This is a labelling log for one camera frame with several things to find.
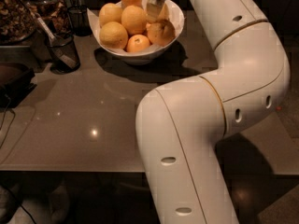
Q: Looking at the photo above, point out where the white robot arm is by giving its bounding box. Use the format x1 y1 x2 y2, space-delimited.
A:
135 0 291 224

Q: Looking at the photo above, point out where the white ceramic bowl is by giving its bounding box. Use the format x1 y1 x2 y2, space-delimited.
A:
87 0 185 65

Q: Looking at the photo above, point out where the small front orange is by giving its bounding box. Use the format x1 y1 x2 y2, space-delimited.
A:
126 35 150 52

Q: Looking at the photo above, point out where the black mesh cup back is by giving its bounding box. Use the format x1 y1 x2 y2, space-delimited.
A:
67 6 92 36

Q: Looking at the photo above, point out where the black mesh cup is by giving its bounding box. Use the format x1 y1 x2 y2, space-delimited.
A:
45 33 80 74
67 6 92 36

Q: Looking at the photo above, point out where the black mesh cup front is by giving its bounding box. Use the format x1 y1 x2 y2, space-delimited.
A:
45 33 80 74

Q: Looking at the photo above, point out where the glass jar of granola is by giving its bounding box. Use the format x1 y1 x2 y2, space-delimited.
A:
24 0 71 33

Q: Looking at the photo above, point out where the glass jar of nuts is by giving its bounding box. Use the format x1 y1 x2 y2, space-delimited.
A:
0 0 36 45

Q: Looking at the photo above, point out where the black appliance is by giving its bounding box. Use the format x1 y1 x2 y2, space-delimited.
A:
0 63 35 108

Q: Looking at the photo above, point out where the white shoe right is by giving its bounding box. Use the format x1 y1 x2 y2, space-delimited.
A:
48 185 70 224

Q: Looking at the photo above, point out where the white shoe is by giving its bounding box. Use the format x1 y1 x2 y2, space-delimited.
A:
48 185 70 224
0 184 20 224

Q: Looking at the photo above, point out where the white shoe left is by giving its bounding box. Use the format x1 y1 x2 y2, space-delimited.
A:
0 184 20 224

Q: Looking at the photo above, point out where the black cable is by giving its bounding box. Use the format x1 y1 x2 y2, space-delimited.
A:
0 93 17 149

